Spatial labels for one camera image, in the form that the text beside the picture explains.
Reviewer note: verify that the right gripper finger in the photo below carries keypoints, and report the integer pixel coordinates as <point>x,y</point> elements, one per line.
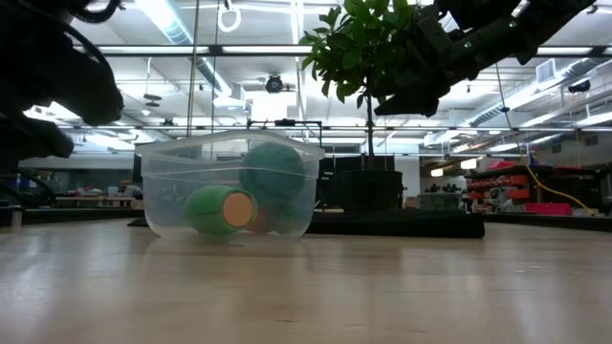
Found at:
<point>416,102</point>
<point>401,62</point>

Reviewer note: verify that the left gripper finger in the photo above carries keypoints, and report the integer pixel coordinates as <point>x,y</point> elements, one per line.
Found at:
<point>33,138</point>

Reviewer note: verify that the striped toy watermelon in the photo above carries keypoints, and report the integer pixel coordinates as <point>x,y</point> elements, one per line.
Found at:
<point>272,172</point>

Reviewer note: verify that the orange toy carrot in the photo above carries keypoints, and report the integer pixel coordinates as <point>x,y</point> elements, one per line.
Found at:
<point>287,217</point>

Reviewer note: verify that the green toy cucumber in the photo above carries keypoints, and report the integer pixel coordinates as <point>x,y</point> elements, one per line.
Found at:
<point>205,210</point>

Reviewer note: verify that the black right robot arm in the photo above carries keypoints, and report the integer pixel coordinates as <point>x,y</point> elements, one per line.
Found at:
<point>516,28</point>

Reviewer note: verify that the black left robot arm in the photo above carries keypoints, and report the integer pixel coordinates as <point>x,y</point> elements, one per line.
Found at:
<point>28,19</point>

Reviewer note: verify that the clear plastic tupperware container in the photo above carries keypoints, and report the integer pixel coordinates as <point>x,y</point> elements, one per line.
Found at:
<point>162,191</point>

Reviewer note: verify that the artificial plant in black pot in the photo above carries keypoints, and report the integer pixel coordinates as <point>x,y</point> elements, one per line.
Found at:
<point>370,191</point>

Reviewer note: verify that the long ceiling light strip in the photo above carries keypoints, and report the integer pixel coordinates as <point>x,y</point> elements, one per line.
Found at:
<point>153,49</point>
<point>564,50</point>

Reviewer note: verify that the shelf with red bins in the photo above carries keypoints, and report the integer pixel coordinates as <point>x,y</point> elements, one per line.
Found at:
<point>497,181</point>

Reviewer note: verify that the round black ceiling fixture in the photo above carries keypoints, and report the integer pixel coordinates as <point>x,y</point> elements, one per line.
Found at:
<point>274,84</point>

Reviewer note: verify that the black aluminium table frame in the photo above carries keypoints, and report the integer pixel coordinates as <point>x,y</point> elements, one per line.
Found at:
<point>72,216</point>

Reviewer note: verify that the silver ventilation duct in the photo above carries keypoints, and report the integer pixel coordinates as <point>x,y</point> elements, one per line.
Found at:
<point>167,24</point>

